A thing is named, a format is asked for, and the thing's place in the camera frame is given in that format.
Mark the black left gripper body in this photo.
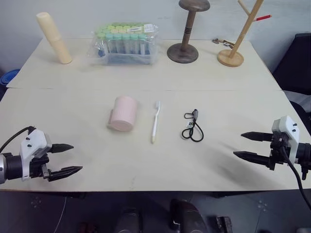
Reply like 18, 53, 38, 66
29, 154, 52, 180

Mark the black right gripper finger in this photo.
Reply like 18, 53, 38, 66
240, 131, 275, 143
233, 150, 272, 166

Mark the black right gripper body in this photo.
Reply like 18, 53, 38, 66
268, 132, 293, 170

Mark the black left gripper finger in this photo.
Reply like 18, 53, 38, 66
47, 166, 84, 183
50, 143, 74, 154

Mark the pink ribbed cup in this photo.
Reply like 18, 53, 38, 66
105, 95, 139, 133

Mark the small dark block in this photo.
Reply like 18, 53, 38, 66
213, 215, 232, 233

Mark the grey dark rounded shape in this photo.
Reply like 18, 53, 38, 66
113, 206, 142, 233

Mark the black chair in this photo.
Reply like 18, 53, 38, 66
271, 32, 311, 136

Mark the blue round container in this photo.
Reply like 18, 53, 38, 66
0, 68, 20, 87

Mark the large dark rounded shape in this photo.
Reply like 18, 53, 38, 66
168, 198, 207, 233

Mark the light wooden branch rack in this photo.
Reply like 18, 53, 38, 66
217, 0, 273, 67

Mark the white toothbrush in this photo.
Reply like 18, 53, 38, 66
151, 100, 162, 144

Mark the cream plastic cylinder case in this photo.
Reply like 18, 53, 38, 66
36, 12, 73, 65

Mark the clear plastic tube box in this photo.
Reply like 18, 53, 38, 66
86, 21, 161, 67

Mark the teal capped sample tube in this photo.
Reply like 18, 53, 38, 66
105, 33, 115, 54
129, 33, 138, 54
113, 33, 122, 54
138, 33, 146, 54
121, 33, 131, 54

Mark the green capped sample tube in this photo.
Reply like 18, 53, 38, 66
95, 29, 106, 57

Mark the dark wooden hat stand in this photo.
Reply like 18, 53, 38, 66
166, 0, 211, 63

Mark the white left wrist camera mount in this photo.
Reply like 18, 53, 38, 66
19, 128, 52, 182

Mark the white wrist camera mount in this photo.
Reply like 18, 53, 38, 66
271, 116, 300, 165
19, 128, 52, 182

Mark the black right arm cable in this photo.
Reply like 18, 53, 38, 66
278, 142, 311, 212

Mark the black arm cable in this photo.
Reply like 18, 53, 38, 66
278, 142, 311, 212
0, 125, 36, 153

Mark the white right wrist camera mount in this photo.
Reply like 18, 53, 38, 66
271, 116, 300, 165

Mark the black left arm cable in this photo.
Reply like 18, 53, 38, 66
0, 125, 36, 153

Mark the thin white wire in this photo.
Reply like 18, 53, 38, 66
53, 196, 68, 233

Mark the black cord with carabiner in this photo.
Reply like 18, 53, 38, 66
181, 109, 205, 143

